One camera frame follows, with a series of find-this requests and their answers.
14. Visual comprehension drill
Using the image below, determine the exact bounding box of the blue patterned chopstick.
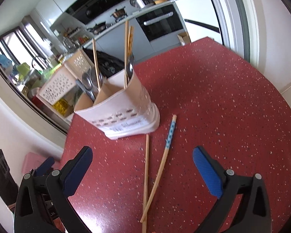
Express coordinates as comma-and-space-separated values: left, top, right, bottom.
140, 115, 177, 223

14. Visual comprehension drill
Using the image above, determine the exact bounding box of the plain bamboo chopstick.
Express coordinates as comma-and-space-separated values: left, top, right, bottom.
141, 134, 150, 233

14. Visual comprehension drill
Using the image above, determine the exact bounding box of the long bamboo chopstick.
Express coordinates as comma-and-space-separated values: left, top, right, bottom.
92, 39, 101, 91

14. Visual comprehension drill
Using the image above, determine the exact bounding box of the dark spoon bowl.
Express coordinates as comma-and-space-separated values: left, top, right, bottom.
126, 54, 134, 82
82, 73, 95, 99

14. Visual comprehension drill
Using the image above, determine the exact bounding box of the orange patterned chopstick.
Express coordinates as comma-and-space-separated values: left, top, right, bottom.
126, 25, 135, 83

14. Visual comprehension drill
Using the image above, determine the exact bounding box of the dark brown spoon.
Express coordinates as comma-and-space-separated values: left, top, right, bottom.
75, 79, 95, 101

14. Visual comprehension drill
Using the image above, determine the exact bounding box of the short bamboo chopstick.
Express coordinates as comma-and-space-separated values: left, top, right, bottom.
124, 21, 129, 88

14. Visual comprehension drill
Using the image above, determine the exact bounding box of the pink plastic stool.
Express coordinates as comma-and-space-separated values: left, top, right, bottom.
21, 152, 60, 176

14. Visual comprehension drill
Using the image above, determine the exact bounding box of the beige plastic storage cart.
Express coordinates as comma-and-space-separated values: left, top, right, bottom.
37, 49, 93, 124

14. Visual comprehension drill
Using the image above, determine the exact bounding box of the white utensil holder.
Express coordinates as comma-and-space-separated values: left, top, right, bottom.
74, 70, 160, 140

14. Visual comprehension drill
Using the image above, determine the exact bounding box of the cardboard box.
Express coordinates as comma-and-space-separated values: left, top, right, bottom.
177, 32, 191, 46

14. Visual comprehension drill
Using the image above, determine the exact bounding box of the black wok pan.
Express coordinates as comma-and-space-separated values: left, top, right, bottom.
87, 22, 107, 35

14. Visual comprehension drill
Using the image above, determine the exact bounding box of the black built-in oven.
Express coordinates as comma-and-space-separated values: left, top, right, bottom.
136, 4, 184, 42

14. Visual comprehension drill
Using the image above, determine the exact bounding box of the brown cooking pot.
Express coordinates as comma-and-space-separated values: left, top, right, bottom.
111, 7, 126, 19

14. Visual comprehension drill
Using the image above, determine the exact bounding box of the white refrigerator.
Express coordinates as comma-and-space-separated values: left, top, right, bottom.
175, 0, 223, 44

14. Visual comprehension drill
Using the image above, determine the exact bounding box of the black range hood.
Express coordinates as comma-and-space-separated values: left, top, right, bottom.
66, 0, 124, 25

